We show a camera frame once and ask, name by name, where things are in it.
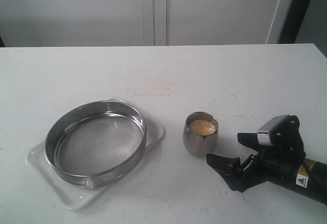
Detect dark vertical post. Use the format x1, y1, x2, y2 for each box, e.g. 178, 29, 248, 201
278, 0, 311, 44

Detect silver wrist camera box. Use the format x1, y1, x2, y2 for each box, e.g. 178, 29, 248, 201
257, 115, 290, 146

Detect white cabinet doors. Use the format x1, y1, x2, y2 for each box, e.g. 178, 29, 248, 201
1, 0, 291, 47

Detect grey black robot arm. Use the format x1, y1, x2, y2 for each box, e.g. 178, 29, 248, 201
206, 115, 326, 204

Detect stainless steel cup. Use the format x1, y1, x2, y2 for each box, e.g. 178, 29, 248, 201
183, 111, 219, 157

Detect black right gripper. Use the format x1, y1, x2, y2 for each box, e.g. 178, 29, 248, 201
206, 115, 306, 193

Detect round steel mesh sieve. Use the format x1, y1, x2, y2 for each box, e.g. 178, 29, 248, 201
44, 99, 147, 188

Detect white rectangular plastic tray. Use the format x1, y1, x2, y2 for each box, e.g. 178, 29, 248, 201
26, 99, 165, 210

